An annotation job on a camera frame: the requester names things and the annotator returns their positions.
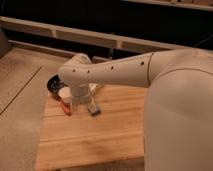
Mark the white paper cup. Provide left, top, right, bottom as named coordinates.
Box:
left=59, top=87, right=71, bottom=104

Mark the white plastic bottle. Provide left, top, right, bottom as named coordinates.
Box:
left=89, top=84, right=103, bottom=94

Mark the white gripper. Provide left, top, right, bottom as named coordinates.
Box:
left=69, top=84, right=91, bottom=105

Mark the wooden shelf rail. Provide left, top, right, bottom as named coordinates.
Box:
left=0, top=16, right=213, bottom=59

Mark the blue sponge block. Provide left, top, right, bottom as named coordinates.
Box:
left=87, top=103, right=101, bottom=116

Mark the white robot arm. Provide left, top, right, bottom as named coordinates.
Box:
left=59, top=49, right=213, bottom=171

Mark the dark ceramic bowl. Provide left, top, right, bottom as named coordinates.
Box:
left=47, top=75, right=65, bottom=94

